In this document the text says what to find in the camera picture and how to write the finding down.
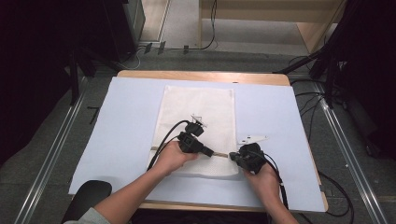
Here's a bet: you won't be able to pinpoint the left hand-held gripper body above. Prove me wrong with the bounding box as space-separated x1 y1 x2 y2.
177 113 207 155

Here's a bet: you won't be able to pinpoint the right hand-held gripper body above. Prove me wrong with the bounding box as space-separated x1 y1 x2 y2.
235 134 269 175

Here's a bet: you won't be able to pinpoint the cream white towel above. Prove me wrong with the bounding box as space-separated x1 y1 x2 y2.
148 84 241 178

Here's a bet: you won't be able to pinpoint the person's left hand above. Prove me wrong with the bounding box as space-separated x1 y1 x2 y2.
153 140 200 176

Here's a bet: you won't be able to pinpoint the person's right hand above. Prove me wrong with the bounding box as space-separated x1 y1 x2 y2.
243 161 282 202

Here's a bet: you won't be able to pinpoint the light blue table sheet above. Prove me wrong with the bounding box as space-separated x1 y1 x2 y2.
68 77 327 214

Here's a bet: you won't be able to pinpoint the black chair armrest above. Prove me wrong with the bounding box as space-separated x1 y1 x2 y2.
61 179 114 224

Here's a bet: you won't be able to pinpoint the black stand legs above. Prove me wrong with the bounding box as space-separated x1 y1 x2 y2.
64 46 125 106
273 36 347 110

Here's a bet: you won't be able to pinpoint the person's grey sleeve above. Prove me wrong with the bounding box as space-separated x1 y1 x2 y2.
63 206 112 224

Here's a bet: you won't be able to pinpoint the black cabinet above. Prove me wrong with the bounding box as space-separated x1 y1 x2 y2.
101 0 147 63

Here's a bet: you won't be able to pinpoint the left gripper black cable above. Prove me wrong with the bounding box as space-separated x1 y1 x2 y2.
146 119 191 172

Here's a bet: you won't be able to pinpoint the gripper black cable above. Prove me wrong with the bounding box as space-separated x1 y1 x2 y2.
262 150 290 210
146 119 191 172

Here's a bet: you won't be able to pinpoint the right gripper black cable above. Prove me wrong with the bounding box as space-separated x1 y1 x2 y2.
262 150 290 210

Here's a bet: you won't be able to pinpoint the thin black floor cables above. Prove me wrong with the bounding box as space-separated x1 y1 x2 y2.
289 55 328 144

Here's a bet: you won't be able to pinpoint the white floor cable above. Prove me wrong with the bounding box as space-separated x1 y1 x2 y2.
120 46 147 71

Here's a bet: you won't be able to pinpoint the black floor cable loop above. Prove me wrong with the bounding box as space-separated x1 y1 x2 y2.
317 170 355 218

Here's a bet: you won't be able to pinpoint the metal floor rail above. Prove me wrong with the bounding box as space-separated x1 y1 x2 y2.
13 77 90 224
313 81 389 224

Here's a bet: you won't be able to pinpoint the black hanging cable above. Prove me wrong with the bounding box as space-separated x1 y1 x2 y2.
186 0 219 51

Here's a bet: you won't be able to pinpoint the light wooden furniture frame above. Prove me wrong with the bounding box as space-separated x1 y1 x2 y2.
198 0 347 54

